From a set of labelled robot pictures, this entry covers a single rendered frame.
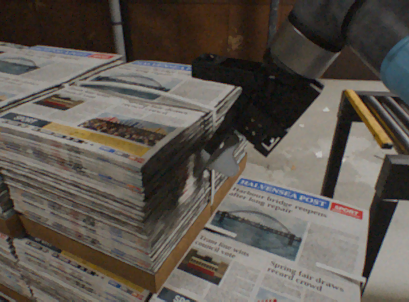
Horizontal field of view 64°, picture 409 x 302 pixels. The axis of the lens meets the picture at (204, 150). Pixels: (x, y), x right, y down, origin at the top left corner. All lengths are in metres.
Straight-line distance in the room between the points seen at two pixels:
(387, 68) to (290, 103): 0.14
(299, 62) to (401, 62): 0.12
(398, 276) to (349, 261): 1.22
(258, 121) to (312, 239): 0.28
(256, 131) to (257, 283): 0.24
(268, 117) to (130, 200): 0.20
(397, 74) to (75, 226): 0.46
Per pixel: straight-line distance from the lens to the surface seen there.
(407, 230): 2.11
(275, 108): 0.45
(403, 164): 1.00
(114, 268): 0.55
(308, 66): 0.40
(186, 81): 0.63
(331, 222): 0.69
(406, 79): 0.32
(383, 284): 1.78
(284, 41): 0.40
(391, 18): 0.34
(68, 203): 0.52
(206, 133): 0.54
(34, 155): 0.52
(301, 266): 0.59
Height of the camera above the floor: 1.27
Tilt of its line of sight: 31 degrees down
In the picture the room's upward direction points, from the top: straight up
